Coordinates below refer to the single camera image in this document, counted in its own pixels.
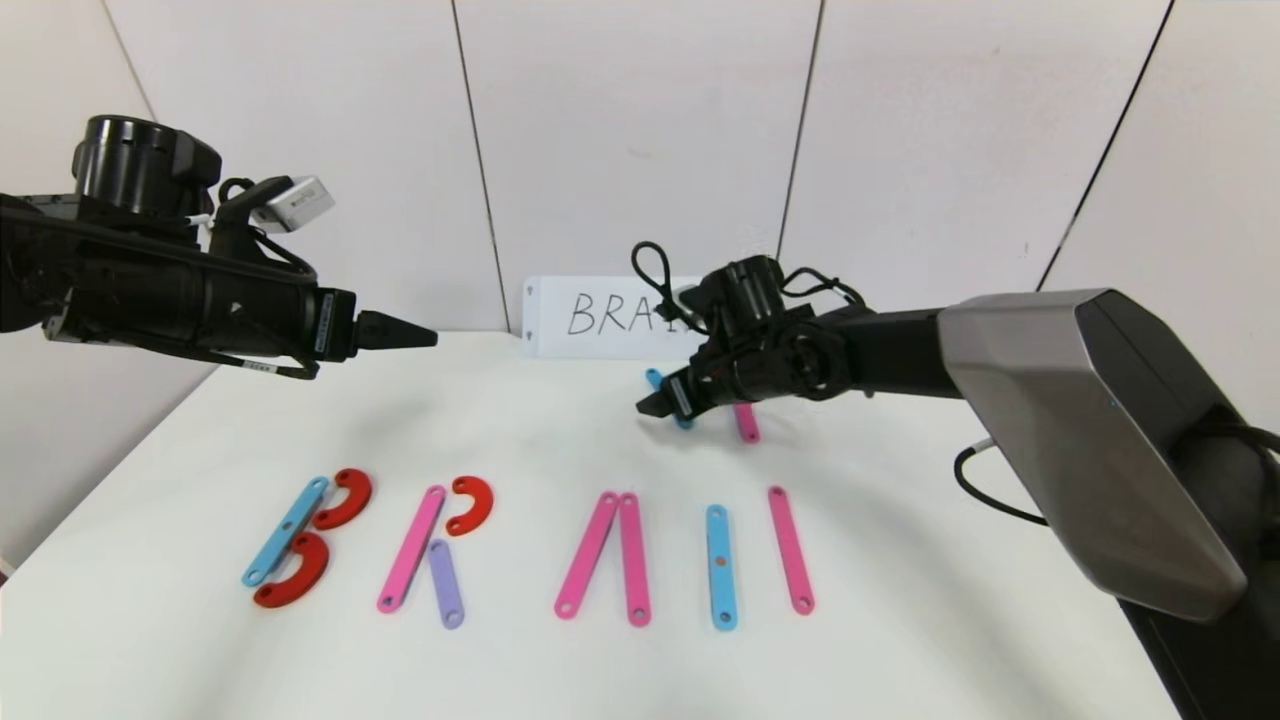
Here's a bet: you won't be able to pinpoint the long pink bar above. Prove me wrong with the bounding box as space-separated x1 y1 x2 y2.
617 492 652 628
376 485 447 613
553 491 619 620

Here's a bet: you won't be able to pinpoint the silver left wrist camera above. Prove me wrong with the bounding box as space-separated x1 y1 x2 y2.
250 176 337 234

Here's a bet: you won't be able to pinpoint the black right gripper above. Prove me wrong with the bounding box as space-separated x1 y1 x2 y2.
635 351 740 421

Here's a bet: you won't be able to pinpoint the short blue bar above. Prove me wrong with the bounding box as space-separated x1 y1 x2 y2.
644 368 696 431

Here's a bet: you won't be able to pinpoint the short purple bar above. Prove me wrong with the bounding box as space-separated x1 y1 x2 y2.
427 539 466 630

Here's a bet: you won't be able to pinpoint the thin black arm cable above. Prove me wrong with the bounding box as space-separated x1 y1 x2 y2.
130 335 323 383

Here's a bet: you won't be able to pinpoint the white BRAIN sign board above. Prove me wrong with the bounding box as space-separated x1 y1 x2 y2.
522 277 709 361

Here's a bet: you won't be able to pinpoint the long blue bar orange underside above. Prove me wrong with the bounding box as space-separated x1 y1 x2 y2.
705 504 738 632

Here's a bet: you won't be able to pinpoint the large red C piece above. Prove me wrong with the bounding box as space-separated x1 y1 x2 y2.
312 468 373 531
252 532 331 609

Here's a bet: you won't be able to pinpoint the thin black right wrist cables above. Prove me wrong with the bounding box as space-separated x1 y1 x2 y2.
778 264 869 311

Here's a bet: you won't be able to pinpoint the black right arm base cable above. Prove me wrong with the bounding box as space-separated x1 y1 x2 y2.
952 438 1051 528

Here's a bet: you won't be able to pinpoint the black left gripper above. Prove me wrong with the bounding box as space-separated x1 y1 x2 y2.
203 253 439 363

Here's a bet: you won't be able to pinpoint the small red C piece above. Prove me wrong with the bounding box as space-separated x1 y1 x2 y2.
445 476 495 538

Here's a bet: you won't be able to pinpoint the black looped camera cable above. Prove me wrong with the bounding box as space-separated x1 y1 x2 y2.
631 241 706 331

